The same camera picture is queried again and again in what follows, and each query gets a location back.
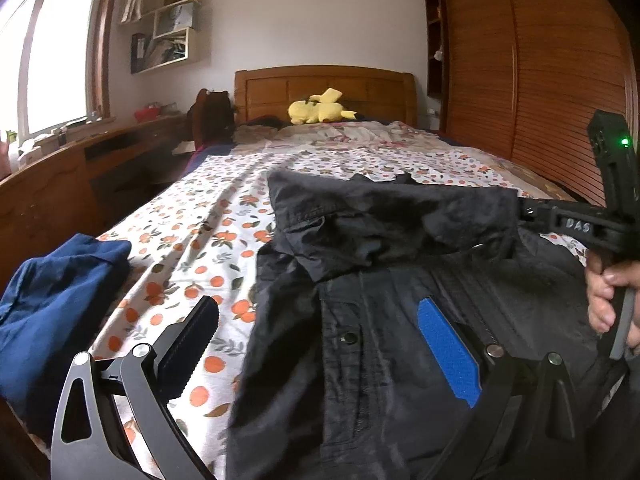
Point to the orange print bedsheet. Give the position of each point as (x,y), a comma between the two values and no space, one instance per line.
(215,220)

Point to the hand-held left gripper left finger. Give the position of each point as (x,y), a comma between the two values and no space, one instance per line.
(187,347)

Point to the yellow plush toy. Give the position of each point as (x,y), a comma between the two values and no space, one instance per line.
(312,111)

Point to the person's right hand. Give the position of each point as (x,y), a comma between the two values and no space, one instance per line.
(600,292)

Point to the white paper sheet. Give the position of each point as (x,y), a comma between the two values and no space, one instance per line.
(184,147)

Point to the white wall shelf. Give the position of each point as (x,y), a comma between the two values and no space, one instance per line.
(167,42)

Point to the dark blue garment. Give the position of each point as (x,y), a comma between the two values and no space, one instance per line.
(47,320)

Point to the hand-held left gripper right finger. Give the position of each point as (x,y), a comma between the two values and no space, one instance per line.
(447,355)

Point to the wooden slatted wardrobe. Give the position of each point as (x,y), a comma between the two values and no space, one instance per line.
(540,75)

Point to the window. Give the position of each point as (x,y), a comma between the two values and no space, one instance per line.
(55,45)

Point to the floral quilt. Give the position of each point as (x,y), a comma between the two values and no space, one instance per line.
(345,134)

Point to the red bowl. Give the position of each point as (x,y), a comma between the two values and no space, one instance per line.
(147,112)

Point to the wooden desk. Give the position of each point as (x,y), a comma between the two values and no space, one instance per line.
(55,190)

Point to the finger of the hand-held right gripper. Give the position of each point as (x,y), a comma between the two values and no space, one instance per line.
(535,214)

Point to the wooden headboard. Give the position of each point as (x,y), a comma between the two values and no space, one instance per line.
(320,87)

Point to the black jacket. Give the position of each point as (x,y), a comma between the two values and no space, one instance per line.
(380,310)

